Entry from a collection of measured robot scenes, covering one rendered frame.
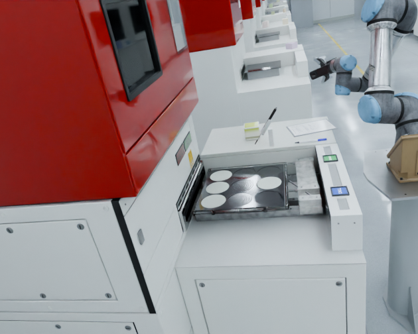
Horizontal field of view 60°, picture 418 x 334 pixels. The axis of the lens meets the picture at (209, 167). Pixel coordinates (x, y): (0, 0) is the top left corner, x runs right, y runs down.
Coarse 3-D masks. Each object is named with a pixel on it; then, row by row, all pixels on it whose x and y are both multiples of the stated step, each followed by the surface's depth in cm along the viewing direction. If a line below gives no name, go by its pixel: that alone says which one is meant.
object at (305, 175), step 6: (300, 168) 161; (306, 168) 160; (312, 168) 159; (300, 174) 156; (306, 174) 155; (312, 174) 155; (300, 180) 152; (306, 180) 151; (312, 180) 150; (300, 210) 134; (306, 210) 134; (312, 210) 134; (318, 210) 133
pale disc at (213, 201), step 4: (208, 196) 150; (212, 196) 149; (216, 196) 149; (220, 196) 148; (204, 200) 147; (208, 200) 147; (212, 200) 146; (216, 200) 146; (220, 200) 145; (224, 200) 145; (204, 204) 145; (208, 204) 144; (212, 204) 144; (216, 204) 143; (220, 204) 142
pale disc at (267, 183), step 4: (260, 180) 154; (264, 180) 153; (268, 180) 152; (272, 180) 152; (276, 180) 151; (280, 180) 151; (260, 184) 151; (264, 184) 150; (268, 184) 150; (272, 184) 149; (276, 184) 148; (280, 184) 148; (264, 188) 147; (268, 188) 147; (272, 188) 146
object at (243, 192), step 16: (208, 176) 166; (240, 176) 161; (256, 176) 158; (272, 176) 155; (224, 192) 150; (240, 192) 148; (256, 192) 146; (272, 192) 144; (208, 208) 141; (224, 208) 139; (240, 208) 138
